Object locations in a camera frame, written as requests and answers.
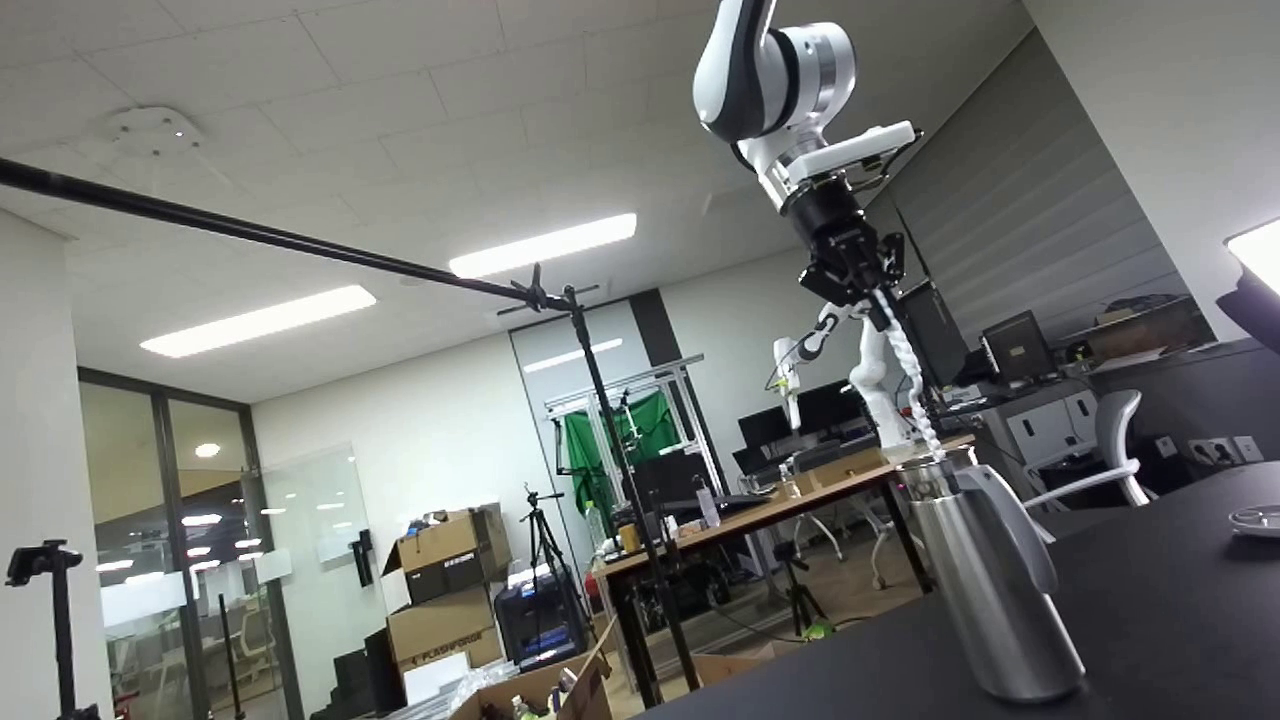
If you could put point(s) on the long ceiling light panel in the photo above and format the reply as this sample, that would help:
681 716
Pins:
546 245
262 322

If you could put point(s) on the white office chair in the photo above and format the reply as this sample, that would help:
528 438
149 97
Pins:
1112 443

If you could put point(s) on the white round jar lid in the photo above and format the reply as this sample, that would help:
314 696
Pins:
1258 523

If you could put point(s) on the bright studio lamp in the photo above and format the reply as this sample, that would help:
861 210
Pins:
1260 263

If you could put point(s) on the wooden table with black legs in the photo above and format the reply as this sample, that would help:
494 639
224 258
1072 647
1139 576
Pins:
784 502

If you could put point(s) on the black flat panel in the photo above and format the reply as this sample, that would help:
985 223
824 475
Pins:
938 337

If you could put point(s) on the white wall socket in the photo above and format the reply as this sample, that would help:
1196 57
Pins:
1220 450

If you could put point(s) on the grey window blind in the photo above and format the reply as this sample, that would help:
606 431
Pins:
1055 202

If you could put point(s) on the grey laptop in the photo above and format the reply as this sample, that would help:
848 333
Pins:
1018 346

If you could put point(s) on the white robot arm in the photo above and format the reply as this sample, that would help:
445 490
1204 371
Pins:
745 66

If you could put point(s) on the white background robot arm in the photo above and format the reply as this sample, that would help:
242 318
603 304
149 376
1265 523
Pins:
869 372

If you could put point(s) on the black camera stand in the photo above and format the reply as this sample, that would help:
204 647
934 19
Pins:
59 584

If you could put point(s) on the black computer monitor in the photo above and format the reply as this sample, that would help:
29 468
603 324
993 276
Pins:
830 407
765 431

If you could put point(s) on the low open cardboard box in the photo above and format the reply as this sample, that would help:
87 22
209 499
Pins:
535 687

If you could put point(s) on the wall whiteboard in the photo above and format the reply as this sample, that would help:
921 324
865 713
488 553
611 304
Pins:
314 504

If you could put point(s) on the small black tripod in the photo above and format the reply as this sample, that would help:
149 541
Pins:
796 584

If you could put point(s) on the long black boom pole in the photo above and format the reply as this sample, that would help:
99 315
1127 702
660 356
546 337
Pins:
264 236

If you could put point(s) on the black camera tripod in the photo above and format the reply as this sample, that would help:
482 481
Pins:
546 544

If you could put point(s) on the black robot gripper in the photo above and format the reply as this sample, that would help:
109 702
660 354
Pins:
841 241

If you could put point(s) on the closed cardboard box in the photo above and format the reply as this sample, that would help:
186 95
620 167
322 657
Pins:
442 625

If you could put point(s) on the round white smoke detector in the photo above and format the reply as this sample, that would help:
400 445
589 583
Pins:
153 130

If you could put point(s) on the green hanging cloth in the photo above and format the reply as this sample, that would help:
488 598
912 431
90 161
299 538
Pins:
650 425
585 461

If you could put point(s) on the black box device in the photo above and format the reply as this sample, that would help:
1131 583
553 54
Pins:
539 621

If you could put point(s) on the metallic steel jar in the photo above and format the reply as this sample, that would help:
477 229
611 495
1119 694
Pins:
1001 600

